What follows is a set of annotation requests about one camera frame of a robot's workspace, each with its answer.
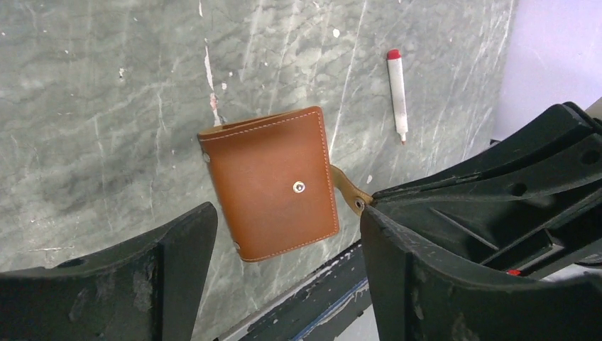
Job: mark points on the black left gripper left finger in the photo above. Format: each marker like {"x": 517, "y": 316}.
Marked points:
{"x": 148, "y": 287}

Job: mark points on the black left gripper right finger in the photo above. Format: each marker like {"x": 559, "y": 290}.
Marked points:
{"x": 421, "y": 291}

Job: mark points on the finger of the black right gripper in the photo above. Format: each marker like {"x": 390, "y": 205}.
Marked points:
{"x": 529, "y": 205}

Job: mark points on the brown leather card holder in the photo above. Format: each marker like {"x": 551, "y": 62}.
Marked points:
{"x": 275, "y": 183}

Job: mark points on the red capped white marker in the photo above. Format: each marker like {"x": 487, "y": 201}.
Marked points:
{"x": 397, "y": 89}

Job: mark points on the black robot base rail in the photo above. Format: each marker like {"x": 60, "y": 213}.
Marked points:
{"x": 326, "y": 303}

